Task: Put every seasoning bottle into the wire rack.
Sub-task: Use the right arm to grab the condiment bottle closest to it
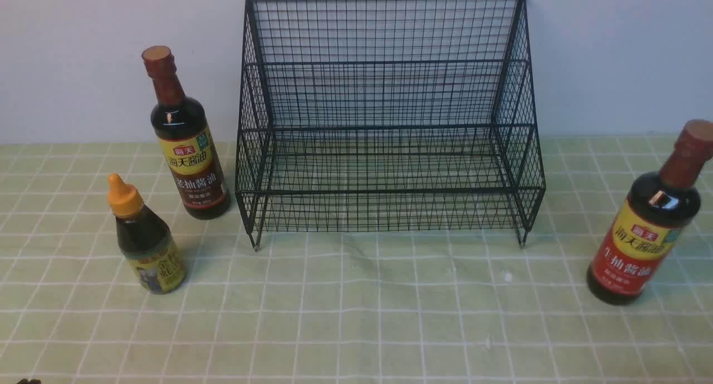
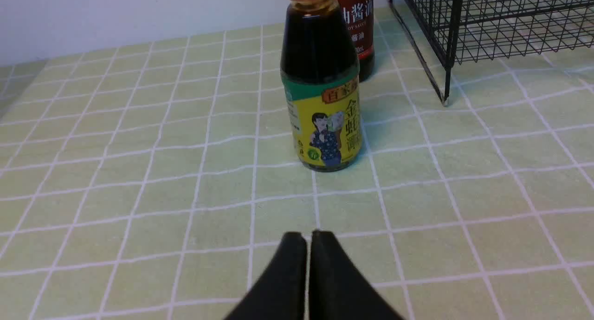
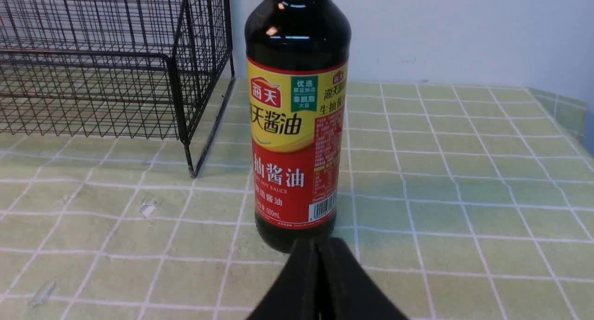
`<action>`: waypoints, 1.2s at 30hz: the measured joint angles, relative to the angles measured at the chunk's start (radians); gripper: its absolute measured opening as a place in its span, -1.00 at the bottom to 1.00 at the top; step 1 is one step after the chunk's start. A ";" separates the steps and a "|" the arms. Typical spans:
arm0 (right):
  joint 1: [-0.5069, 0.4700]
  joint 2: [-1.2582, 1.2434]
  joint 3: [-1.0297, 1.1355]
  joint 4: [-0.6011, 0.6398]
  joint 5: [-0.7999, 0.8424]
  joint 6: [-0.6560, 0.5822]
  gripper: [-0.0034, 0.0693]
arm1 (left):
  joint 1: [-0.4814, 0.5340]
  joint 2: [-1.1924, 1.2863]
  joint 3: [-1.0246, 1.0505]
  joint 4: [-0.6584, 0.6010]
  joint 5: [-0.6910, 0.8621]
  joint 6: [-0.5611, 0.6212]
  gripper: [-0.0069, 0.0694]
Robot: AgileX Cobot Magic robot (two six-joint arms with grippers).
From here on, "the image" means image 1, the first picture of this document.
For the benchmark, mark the dark soy sauce bottle brown label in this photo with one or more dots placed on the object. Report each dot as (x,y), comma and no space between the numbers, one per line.
(180,124)

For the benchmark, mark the small sauce bottle orange cap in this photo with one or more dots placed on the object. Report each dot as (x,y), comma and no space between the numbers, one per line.
(144,239)

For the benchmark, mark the soy sauce bottle red label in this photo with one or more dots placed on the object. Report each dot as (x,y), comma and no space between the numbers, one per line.
(658,207)

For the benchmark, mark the green checkered tablecloth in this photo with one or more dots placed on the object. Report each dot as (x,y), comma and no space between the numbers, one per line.
(324,307)

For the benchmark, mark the black wire mesh shelf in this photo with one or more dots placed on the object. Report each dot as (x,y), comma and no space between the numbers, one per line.
(387,115)

